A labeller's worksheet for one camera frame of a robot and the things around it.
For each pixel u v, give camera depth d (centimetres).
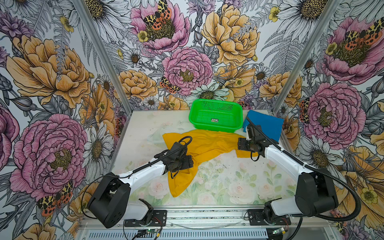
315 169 45
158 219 73
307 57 89
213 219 76
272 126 123
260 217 74
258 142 66
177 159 67
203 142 100
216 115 119
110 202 42
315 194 43
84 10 72
